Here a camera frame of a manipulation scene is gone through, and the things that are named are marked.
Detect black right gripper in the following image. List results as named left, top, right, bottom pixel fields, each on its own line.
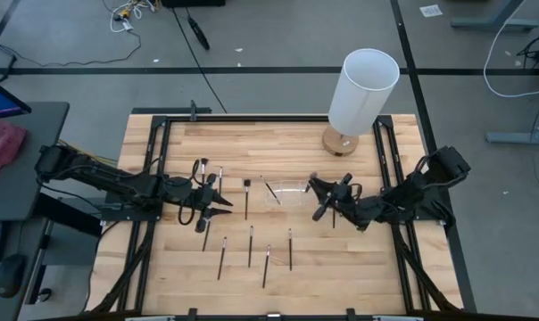
left=309, top=172, right=363, bottom=223

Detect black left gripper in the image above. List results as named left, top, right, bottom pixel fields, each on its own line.
left=191, top=172, right=234, bottom=234

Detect square head makeup brush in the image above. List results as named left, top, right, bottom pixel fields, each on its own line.
left=243, top=178, right=252, bottom=221

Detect clear acrylic brush organizer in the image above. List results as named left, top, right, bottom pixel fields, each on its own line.
left=263, top=179, right=315, bottom=207

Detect white shade wooden table lamp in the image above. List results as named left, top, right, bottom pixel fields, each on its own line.
left=321, top=47, right=401, bottom=158

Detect black desk crossbeam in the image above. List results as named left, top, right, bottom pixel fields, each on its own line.
left=31, top=192, right=104, bottom=238

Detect grey desk leg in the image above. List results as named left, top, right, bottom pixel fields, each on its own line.
left=24, top=218, right=56, bottom=307

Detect grey desk foot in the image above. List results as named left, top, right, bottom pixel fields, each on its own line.
left=450, top=0, right=539, bottom=33
left=485, top=119, right=539, bottom=146

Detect black side desk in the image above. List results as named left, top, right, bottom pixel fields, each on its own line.
left=0, top=101, right=70, bottom=223

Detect black box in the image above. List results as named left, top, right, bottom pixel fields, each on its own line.
left=161, top=0, right=227, bottom=8

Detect white paper label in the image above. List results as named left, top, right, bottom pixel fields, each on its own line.
left=419, top=4, right=444, bottom=18

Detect black computer mouse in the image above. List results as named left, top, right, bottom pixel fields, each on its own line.
left=0, top=253, right=28, bottom=299

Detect long black floor cable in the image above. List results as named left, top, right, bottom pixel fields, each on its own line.
left=170, top=6, right=229, bottom=114

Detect black cable bundle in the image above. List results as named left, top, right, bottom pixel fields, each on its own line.
left=392, top=220, right=460, bottom=313
left=90, top=220, right=157, bottom=314

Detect yellow green wires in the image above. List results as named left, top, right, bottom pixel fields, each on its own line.
left=58, top=139, right=119, bottom=167

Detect black handle tool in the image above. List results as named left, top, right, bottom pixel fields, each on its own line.
left=187, top=15, right=211, bottom=51

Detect thin black floor cable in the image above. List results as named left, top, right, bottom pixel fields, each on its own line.
left=0, top=26, right=144, bottom=68

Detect white floor cable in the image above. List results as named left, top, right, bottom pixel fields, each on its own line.
left=482, top=0, right=539, bottom=98

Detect white yellow cable bundle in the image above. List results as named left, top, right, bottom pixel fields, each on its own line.
left=102, top=0, right=157, bottom=33

